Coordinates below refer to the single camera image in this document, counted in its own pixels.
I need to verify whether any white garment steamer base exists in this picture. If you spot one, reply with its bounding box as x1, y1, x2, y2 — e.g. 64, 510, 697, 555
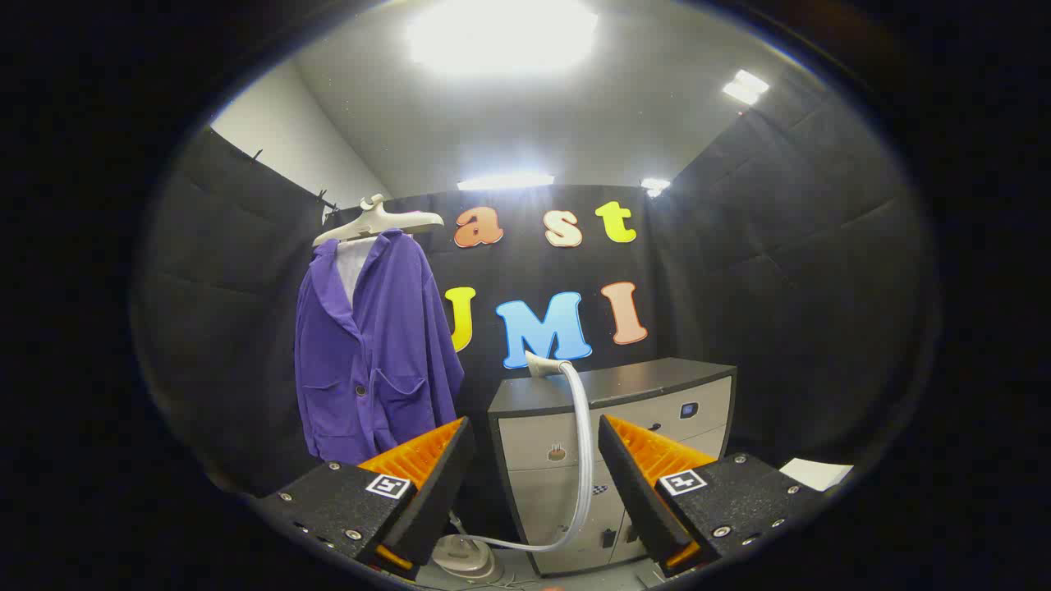
431, 534, 503, 585

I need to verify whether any long ceiling light strip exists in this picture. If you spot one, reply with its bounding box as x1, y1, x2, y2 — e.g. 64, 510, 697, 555
457, 171, 556, 191

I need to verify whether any white paper sheet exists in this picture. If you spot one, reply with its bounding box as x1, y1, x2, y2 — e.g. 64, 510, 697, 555
778, 457, 855, 492

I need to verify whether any large ceiling light panel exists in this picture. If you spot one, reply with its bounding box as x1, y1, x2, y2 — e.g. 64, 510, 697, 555
406, 0, 600, 79

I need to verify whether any grey drawer cabinet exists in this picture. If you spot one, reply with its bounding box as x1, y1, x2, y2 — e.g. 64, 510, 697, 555
487, 357, 738, 577

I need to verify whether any rectangular ceiling light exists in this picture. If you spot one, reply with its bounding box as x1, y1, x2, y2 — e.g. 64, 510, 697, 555
721, 69, 771, 106

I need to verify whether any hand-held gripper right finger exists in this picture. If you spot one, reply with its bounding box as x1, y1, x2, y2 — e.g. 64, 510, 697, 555
598, 415, 826, 577

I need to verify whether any white garment steamer wand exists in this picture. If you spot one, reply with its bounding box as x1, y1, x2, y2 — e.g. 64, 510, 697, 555
447, 351, 594, 552

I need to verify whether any black backdrop cloth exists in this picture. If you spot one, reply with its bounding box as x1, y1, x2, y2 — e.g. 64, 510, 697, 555
131, 90, 937, 526

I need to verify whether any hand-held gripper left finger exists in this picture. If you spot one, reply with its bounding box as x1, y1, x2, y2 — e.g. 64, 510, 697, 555
255, 416, 475, 580

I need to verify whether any white clothes hanger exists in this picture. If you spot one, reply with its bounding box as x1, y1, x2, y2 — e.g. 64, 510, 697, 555
312, 194, 444, 247

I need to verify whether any white inner shirt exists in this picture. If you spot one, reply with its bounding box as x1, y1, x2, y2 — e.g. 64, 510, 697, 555
335, 238, 379, 309

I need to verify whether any purple jacket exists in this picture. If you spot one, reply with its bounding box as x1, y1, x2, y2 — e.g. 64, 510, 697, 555
294, 229, 466, 466

